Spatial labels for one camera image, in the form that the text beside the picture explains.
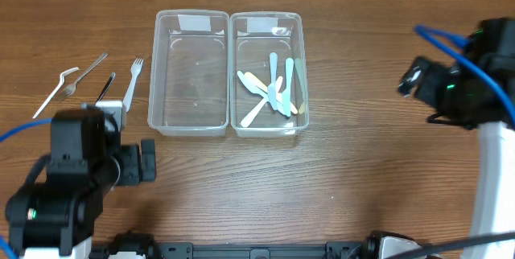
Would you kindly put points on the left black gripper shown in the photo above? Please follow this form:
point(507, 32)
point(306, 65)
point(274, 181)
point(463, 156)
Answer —
point(147, 160)

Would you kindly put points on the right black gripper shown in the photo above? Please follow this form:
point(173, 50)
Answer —
point(421, 80)

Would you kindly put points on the metal fork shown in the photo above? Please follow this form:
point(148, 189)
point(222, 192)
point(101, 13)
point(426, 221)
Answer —
point(71, 88)

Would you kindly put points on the yellow plastic knife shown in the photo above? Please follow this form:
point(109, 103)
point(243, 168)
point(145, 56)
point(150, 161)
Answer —
point(264, 88)

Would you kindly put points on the white plastic knife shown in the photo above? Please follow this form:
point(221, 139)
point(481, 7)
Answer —
point(256, 90)
point(248, 119)

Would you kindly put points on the light blue plastic knife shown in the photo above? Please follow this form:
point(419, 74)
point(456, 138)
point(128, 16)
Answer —
point(273, 60)

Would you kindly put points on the pale green plastic knife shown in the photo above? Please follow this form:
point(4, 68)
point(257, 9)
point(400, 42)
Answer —
point(302, 85)

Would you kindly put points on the teal plastic knife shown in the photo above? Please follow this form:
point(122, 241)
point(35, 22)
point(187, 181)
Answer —
point(289, 67)

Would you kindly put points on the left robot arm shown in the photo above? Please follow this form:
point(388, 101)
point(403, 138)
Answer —
point(55, 210)

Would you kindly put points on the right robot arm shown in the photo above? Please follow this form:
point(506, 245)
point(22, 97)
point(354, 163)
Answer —
point(475, 93)

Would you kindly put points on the left clear plastic container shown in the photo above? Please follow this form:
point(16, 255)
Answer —
point(189, 88)

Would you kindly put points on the clear plastic container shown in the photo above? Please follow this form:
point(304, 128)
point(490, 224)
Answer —
point(253, 36)
point(189, 88)

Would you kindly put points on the white plastic knife in container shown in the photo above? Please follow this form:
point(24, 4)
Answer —
point(248, 119)

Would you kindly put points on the right clear plastic container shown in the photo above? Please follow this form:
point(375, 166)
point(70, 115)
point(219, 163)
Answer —
point(253, 36)

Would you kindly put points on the black plastic utensil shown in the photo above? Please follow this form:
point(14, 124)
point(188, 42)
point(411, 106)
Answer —
point(106, 86)

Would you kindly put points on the curved white plastic fork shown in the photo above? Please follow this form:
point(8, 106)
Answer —
point(54, 91)

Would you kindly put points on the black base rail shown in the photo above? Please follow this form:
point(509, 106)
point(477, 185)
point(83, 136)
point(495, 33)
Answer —
point(144, 245)

